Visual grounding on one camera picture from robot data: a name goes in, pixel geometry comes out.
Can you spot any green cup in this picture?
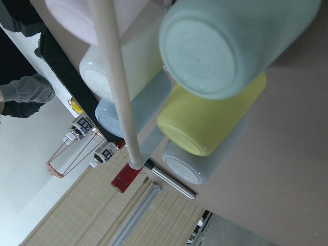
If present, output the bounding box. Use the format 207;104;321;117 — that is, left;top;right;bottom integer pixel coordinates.
159;1;321;99

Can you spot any person grey sleeve forearm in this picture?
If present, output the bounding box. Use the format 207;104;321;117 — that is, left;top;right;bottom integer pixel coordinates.
1;73;55;103

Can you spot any light blue cup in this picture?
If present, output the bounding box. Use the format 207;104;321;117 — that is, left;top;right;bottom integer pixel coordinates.
95;70;172;138

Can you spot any yellow cup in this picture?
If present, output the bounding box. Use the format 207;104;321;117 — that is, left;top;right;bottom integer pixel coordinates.
157;72;267;156

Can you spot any grey cup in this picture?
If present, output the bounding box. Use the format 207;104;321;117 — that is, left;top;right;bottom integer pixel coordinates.
162;117;248;185

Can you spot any cream white cup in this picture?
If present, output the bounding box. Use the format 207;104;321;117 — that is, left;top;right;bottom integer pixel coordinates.
79;28;162;103

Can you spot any pink cup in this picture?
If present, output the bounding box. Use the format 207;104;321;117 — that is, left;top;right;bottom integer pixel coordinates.
45;0;165;45

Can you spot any silver black cylinder tool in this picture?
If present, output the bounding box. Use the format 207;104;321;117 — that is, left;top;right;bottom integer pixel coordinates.
144;159;197;200

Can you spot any labelled plastic bottle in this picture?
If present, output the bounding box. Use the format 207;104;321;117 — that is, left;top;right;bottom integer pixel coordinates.
89;142;119;168
63;116;95;146

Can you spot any red box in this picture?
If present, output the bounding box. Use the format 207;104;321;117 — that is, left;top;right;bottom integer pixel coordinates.
111;164;141;193

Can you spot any bamboo slat mat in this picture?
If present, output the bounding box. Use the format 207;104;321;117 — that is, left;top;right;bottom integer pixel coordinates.
23;150;204;245

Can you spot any metal frame post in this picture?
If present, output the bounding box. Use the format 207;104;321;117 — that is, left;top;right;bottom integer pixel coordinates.
110;182;161;246

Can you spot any copper wire basket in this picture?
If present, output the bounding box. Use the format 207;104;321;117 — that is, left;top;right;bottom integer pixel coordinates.
45;129;106;178

